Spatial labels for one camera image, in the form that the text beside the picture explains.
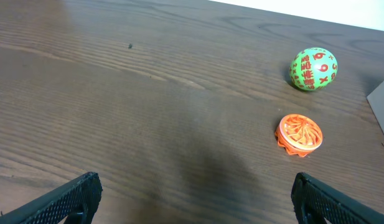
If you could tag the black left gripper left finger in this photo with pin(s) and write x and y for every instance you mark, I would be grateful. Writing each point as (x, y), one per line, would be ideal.
(74, 202)

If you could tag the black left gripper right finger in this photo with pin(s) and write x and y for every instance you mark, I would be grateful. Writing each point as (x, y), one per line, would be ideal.
(318, 203)

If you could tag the orange spiral disc toy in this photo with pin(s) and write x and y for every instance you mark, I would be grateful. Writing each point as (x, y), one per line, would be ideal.
(298, 134)

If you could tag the white cardboard box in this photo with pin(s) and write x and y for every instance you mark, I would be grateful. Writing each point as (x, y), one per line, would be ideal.
(376, 102)

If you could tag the green patterned egg ball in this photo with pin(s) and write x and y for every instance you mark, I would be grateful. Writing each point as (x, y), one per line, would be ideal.
(313, 69)

